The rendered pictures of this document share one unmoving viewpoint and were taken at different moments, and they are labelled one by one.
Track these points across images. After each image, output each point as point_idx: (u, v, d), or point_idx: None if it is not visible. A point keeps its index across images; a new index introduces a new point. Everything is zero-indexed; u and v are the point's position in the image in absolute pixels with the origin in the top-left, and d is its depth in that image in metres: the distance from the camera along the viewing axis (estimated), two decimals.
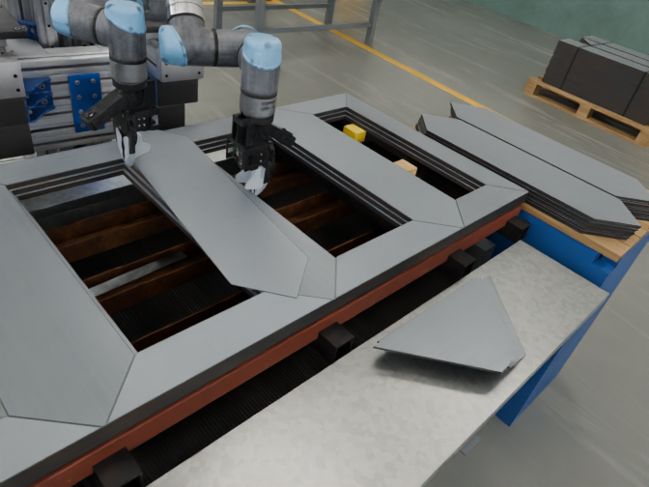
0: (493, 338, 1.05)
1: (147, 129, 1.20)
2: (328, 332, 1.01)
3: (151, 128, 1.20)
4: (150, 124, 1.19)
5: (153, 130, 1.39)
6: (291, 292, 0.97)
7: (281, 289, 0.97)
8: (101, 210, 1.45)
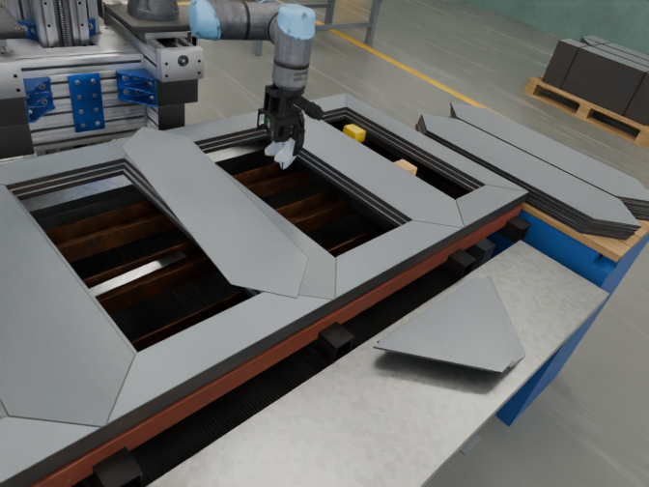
0: (493, 338, 1.05)
1: None
2: (328, 332, 1.01)
3: None
4: None
5: (153, 130, 1.39)
6: (291, 292, 0.97)
7: (281, 289, 0.97)
8: (101, 210, 1.45)
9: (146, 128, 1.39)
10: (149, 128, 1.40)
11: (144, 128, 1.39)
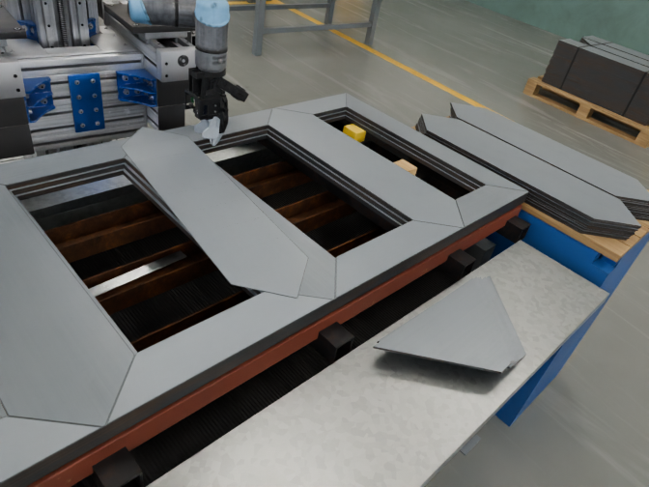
0: (493, 338, 1.05)
1: None
2: (328, 332, 1.01)
3: None
4: None
5: (153, 130, 1.39)
6: (291, 292, 0.97)
7: (281, 289, 0.97)
8: (101, 210, 1.45)
9: (146, 128, 1.39)
10: (149, 128, 1.40)
11: (144, 128, 1.39)
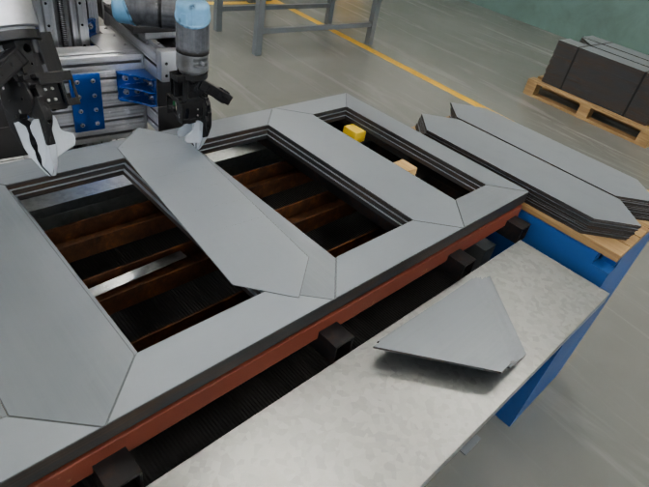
0: (493, 338, 1.05)
1: (62, 107, 0.81)
2: (328, 332, 1.01)
3: (67, 106, 0.81)
4: (64, 99, 0.81)
5: (149, 131, 1.38)
6: (293, 292, 0.97)
7: (283, 289, 0.98)
8: (101, 210, 1.45)
9: (142, 129, 1.38)
10: (145, 128, 1.39)
11: (140, 129, 1.38)
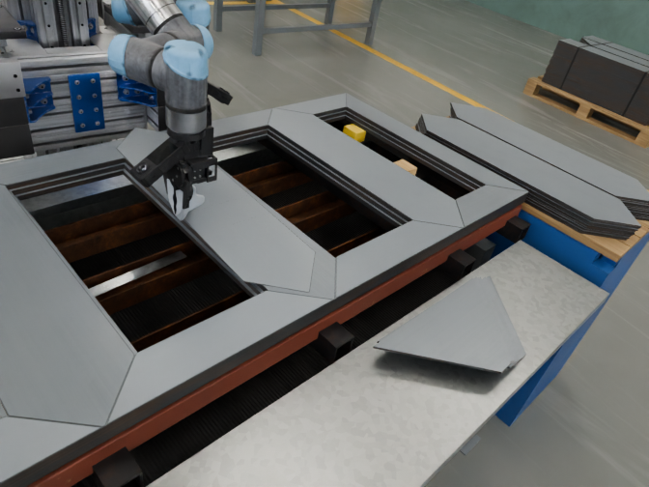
0: (493, 338, 1.05)
1: (202, 181, 1.06)
2: (328, 332, 1.01)
3: (206, 180, 1.06)
4: (206, 175, 1.06)
5: (146, 130, 1.38)
6: (302, 286, 0.99)
7: (293, 284, 0.99)
8: (101, 210, 1.45)
9: (139, 129, 1.38)
10: (142, 128, 1.39)
11: (137, 129, 1.38)
